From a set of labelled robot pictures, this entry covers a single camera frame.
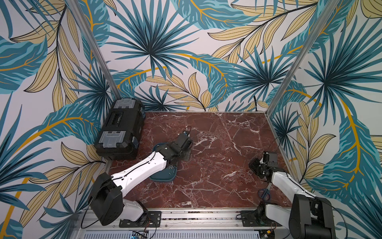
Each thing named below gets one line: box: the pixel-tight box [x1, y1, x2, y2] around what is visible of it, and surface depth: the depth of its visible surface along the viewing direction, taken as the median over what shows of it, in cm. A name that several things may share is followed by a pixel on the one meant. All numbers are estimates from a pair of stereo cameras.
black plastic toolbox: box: [94, 98, 146, 161], surface depth 90 cm
